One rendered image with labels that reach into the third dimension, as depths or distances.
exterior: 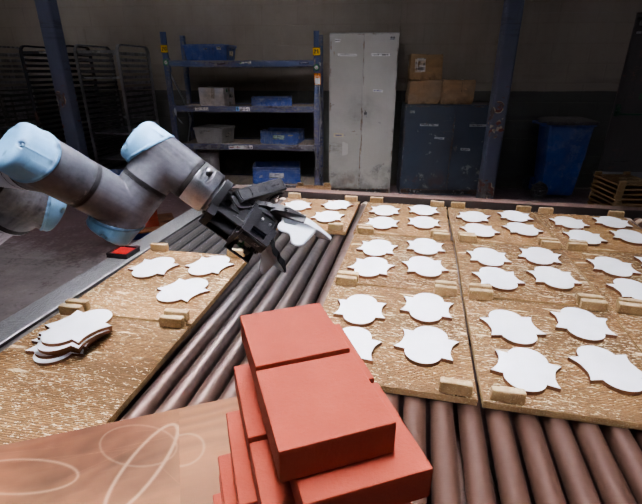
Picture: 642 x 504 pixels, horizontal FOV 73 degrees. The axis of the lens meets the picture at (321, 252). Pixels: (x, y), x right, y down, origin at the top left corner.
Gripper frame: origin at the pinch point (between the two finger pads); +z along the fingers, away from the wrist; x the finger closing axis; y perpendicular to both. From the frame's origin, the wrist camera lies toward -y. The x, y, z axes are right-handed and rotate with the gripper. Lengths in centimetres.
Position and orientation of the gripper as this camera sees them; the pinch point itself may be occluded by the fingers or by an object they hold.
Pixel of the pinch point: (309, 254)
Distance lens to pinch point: 80.3
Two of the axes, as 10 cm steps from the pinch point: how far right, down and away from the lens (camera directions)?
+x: 5.9, -4.1, -7.0
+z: 7.6, 5.8, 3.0
